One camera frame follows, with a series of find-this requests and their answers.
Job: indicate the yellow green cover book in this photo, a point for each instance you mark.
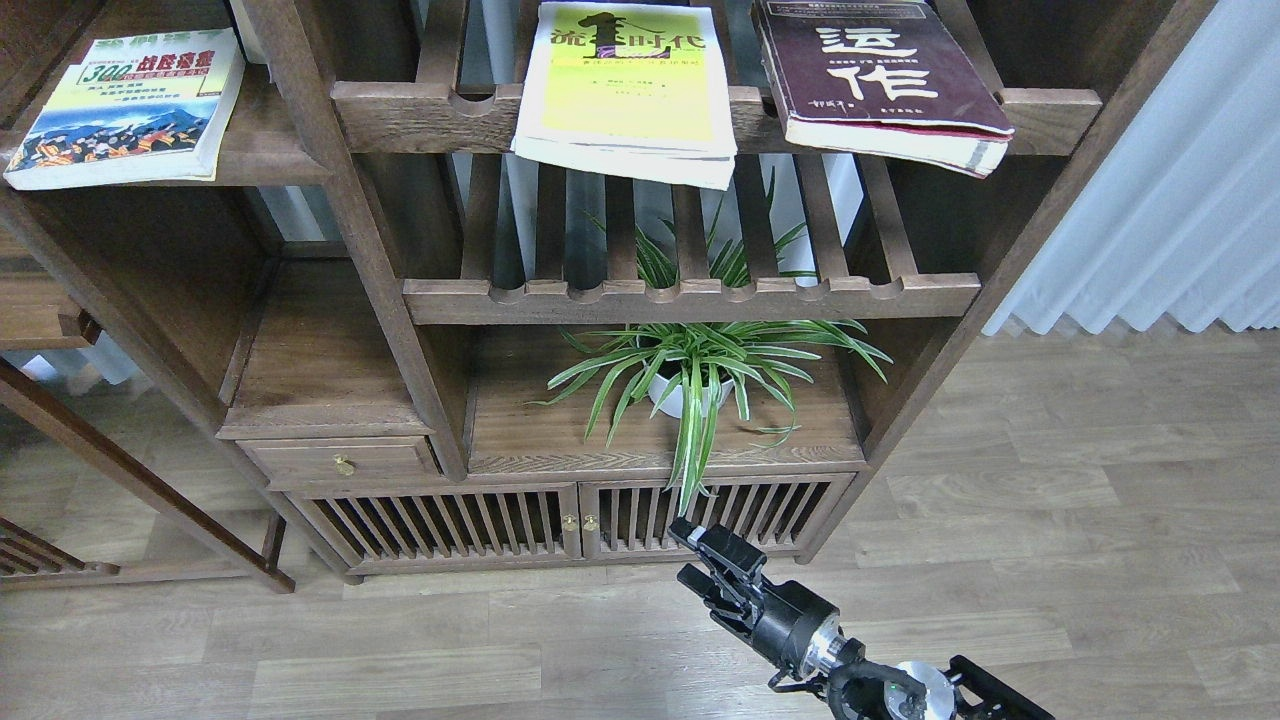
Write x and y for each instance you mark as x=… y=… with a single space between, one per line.
x=630 y=90

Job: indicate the green spider plant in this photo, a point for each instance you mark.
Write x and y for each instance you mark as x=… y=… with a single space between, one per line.
x=760 y=353

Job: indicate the white plant pot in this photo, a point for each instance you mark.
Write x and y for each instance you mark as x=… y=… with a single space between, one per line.
x=667 y=390

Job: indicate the wooden furniture frame left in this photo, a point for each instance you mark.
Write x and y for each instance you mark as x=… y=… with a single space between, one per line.
x=38 y=313

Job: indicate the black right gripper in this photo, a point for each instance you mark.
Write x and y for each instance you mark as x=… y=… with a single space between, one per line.
x=791 y=627

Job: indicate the dark wooden bookshelf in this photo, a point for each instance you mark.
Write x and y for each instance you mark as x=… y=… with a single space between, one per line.
x=344 y=276

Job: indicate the white pleated curtain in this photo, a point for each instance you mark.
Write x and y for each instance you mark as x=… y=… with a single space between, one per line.
x=1181 y=223

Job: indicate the maroon cover thick book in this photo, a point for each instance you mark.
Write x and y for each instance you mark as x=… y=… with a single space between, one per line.
x=879 y=77

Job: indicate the left slatted cabinet door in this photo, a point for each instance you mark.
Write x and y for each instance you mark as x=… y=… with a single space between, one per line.
x=431 y=529

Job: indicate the small wooden drawer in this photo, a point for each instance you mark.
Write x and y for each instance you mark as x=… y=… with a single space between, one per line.
x=327 y=463

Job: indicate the colourful 300 paperback book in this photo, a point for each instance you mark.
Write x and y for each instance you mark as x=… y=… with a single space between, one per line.
x=139 y=108

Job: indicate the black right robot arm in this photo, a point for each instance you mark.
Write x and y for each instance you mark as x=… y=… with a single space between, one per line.
x=857 y=688

